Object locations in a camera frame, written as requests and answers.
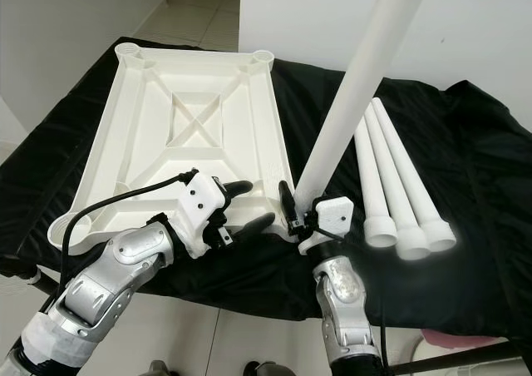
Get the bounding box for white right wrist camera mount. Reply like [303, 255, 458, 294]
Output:
[299, 197, 352, 256]

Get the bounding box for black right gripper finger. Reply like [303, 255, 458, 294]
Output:
[278, 181, 298, 227]

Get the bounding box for white plastic table top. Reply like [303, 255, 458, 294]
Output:
[65, 42, 300, 244]

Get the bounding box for grey robot right foot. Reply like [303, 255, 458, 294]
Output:
[241, 363, 288, 376]

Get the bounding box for pink cushion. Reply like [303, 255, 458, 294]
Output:
[420, 328, 504, 362]

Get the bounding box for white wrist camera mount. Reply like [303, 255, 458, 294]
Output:
[299, 197, 352, 256]
[176, 170, 229, 256]

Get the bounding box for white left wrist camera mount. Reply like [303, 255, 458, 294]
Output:
[176, 170, 229, 256]

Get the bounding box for black metal table leg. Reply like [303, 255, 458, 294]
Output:
[0, 255, 67, 298]

